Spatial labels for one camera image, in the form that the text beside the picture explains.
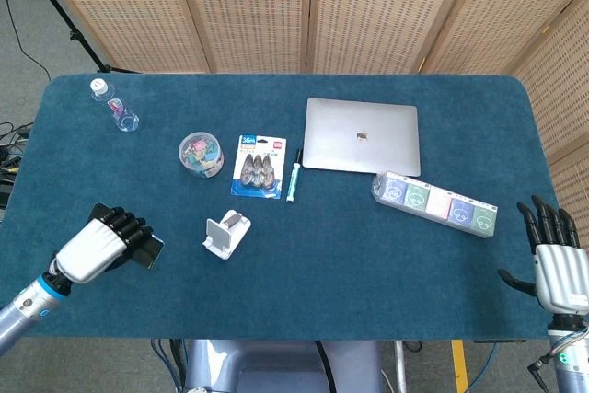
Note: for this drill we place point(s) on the black smartphone with blue edge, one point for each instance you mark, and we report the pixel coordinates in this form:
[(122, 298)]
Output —
[(149, 252)]

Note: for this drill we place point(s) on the wrapped pocket tissue multipack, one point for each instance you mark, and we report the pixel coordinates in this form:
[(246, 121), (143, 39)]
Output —
[(437, 204)]

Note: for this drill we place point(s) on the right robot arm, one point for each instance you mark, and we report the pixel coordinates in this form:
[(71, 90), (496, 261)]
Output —
[(573, 356)]

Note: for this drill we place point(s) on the grey closed laptop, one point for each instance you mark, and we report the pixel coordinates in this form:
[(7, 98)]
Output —
[(361, 135)]

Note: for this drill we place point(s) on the green whiteboard marker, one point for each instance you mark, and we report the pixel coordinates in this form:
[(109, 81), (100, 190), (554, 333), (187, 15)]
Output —
[(293, 179)]

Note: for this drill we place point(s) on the clear jar of binder clips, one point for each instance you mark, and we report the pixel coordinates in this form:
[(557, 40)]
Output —
[(201, 156)]

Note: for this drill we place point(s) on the silver metal table leg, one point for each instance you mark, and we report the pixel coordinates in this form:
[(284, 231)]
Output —
[(400, 365)]

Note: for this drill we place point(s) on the black tripod stand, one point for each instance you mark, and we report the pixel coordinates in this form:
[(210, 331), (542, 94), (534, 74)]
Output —
[(60, 11)]

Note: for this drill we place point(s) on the clear plastic water bottle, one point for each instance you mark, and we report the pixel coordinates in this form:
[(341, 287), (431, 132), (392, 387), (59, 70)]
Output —
[(122, 112)]

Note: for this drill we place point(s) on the teal blue tablecloth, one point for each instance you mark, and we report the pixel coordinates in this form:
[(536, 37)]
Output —
[(322, 273)]

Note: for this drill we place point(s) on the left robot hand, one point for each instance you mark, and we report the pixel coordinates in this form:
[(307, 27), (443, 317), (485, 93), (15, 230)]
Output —
[(89, 250)]

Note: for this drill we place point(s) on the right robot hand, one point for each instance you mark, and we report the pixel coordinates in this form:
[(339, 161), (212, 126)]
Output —
[(559, 273)]

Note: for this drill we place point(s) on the grey blue robot torso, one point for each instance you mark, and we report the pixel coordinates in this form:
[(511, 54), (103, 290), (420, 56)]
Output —
[(276, 365)]

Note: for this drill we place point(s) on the wicker folding screen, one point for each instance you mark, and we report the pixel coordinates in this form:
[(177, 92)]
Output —
[(257, 6)]

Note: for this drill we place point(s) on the white folding phone stand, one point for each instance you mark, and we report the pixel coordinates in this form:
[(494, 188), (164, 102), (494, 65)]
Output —
[(225, 236)]

